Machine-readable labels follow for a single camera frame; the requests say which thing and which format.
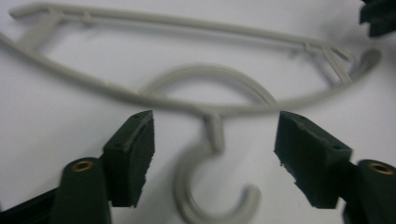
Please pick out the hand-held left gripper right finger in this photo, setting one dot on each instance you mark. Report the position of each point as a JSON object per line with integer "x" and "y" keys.
{"x": 314, "y": 161}

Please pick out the white table mat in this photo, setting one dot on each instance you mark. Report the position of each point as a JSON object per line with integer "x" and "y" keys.
{"x": 124, "y": 56}

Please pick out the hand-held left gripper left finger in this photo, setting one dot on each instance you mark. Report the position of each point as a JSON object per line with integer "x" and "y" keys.
{"x": 127, "y": 161}

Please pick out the grey plastic clothes hanger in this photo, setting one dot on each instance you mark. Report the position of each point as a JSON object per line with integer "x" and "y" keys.
{"x": 214, "y": 133}

